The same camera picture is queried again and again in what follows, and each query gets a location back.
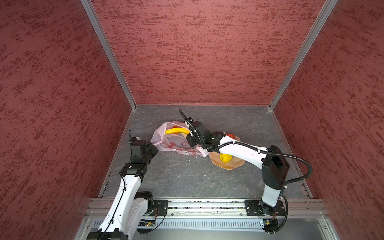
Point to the right aluminium corner post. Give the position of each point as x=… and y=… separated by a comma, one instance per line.
x=317, y=26

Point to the red fake fruit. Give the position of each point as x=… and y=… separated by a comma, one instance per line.
x=230, y=136

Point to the yellow fake lemon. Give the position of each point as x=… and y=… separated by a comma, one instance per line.
x=225, y=158

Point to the aluminium corner post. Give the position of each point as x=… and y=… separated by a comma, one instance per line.
x=317, y=26
x=97, y=26

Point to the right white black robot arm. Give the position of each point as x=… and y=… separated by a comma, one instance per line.
x=274, y=166

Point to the right small circuit board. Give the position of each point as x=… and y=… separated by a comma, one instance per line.
x=270, y=226

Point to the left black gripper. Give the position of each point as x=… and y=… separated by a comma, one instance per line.
x=151, y=147

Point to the yellow fake banana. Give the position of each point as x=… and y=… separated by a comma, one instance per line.
x=177, y=131

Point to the aluminium front rail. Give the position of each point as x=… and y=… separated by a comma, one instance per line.
x=235, y=208

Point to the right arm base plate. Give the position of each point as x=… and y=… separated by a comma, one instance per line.
x=259, y=208

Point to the pink plastic bag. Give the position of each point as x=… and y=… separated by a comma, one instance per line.
x=175, y=142

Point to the left aluminium corner post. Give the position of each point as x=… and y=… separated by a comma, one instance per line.
x=97, y=26

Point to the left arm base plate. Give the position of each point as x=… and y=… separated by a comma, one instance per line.
x=160, y=208

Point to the white slotted cable duct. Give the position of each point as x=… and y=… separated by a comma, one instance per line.
x=208, y=224

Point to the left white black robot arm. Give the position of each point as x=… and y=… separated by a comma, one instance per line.
x=129, y=206

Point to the left small circuit board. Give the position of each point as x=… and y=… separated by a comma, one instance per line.
x=147, y=223

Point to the small circuit board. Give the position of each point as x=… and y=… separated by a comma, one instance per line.
x=270, y=226
x=147, y=223

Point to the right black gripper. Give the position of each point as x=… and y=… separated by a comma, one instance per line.
x=190, y=138

